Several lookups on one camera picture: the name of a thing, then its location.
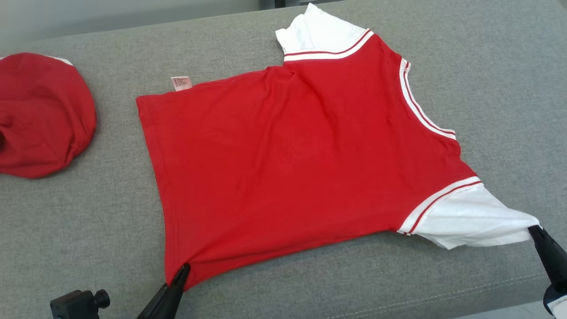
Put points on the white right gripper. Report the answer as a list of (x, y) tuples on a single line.
[(557, 299)]

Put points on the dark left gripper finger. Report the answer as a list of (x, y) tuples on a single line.
[(166, 297)]

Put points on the red and white sports shirt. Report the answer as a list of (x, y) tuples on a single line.
[(44, 115), (288, 155)]

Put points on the grey fabric sofa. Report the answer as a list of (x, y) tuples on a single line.
[(88, 221)]

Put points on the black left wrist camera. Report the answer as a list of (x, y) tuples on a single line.
[(73, 305)]

